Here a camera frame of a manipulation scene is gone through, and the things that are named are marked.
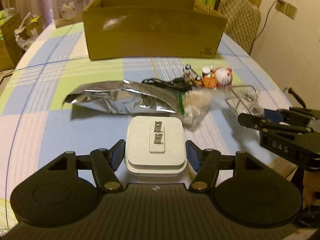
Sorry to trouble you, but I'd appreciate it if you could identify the clear plastic container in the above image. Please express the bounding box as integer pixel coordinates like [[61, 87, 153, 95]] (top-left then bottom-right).
[[224, 84, 264, 117]]

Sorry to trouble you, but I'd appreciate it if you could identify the doraemon lucky cat figure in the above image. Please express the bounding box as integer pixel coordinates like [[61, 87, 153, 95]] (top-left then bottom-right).
[[202, 67, 233, 88]]

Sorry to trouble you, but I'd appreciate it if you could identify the white power adapter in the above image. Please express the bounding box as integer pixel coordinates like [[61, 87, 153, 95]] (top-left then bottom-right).
[[124, 116, 187, 177]]

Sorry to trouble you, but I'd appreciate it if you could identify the silver foil bag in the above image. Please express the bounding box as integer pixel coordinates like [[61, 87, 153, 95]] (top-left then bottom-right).
[[63, 80, 184, 115]]

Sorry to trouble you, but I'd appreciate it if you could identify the small figurine toy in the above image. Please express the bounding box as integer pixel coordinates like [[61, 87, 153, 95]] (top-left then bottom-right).
[[183, 64, 203, 87]]

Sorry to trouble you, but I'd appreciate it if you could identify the black usb cable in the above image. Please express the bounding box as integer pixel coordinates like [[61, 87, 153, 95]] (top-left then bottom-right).
[[141, 77, 193, 92]]

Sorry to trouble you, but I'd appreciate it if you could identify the cotton swab bag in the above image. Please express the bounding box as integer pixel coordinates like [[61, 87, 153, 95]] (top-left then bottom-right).
[[181, 88, 218, 131]]

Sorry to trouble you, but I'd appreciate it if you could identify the person right hand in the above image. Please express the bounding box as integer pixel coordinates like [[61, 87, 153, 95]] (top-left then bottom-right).
[[303, 171, 320, 208]]

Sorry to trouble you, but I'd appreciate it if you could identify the checkered tablecloth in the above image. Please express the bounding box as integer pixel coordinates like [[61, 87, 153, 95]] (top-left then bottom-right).
[[1, 23, 290, 233]]

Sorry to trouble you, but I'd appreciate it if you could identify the quilted beige chair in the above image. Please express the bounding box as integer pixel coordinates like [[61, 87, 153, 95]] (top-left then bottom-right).
[[217, 0, 261, 54]]

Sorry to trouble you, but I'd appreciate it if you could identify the brown cardboard box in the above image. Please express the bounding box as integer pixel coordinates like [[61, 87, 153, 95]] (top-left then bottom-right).
[[82, 0, 227, 60]]

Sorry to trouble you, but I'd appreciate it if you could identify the brown floor carton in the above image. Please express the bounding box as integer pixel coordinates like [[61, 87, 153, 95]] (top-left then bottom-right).
[[0, 12, 45, 72]]

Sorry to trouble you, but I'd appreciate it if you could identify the white humidifier box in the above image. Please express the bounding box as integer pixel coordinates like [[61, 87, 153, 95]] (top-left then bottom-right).
[[52, 0, 84, 28]]

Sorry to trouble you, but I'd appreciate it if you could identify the white wall socket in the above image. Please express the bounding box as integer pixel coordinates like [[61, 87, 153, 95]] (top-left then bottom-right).
[[276, 0, 298, 20]]

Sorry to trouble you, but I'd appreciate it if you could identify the black power cable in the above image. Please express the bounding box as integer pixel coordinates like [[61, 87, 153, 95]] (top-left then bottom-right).
[[248, 0, 282, 55]]

